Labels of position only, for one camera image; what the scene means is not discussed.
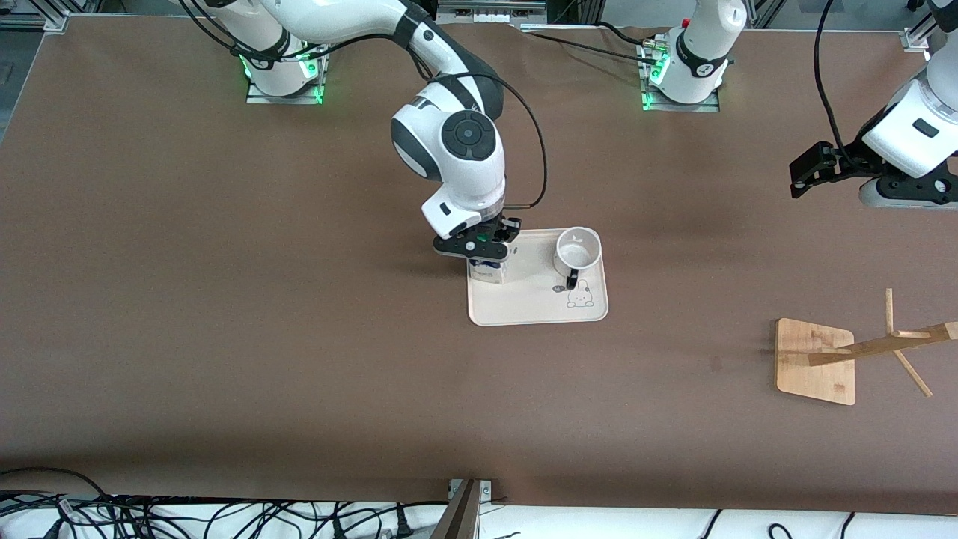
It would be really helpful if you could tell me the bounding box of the blue milk carton green cap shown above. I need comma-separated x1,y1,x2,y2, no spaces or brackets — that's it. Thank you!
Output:
468,257,509,286

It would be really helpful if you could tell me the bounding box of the white smiley mug black handle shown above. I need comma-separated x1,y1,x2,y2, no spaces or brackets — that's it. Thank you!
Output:
553,226,603,291

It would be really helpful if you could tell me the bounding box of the wooden cup rack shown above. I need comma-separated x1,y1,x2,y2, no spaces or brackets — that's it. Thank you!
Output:
775,288,958,406

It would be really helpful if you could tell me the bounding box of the beige rabbit print tray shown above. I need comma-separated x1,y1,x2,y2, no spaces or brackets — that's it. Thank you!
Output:
466,228,609,327

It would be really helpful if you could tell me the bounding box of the grey power strip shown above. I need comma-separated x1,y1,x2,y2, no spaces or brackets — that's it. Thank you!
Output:
436,0,548,25

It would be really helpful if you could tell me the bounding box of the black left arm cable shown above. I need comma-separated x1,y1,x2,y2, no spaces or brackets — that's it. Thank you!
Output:
813,0,858,169

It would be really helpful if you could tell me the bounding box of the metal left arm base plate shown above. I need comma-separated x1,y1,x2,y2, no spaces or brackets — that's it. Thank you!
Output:
640,41,721,114

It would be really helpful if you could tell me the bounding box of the black cable on table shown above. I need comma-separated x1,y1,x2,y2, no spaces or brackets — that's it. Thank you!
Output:
524,30,661,67
595,21,671,48

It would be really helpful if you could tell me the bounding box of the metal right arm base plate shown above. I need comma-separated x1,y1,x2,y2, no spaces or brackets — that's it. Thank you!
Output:
245,45,325,105

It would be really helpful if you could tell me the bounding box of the metal camera post bracket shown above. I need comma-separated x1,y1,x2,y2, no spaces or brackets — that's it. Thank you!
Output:
430,478,495,539

